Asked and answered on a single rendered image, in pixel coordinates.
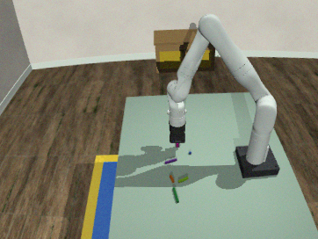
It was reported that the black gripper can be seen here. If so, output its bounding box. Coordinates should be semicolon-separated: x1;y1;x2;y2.
169;109;186;148

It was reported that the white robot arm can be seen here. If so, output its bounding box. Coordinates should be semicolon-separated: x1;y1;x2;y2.
167;14;277;165

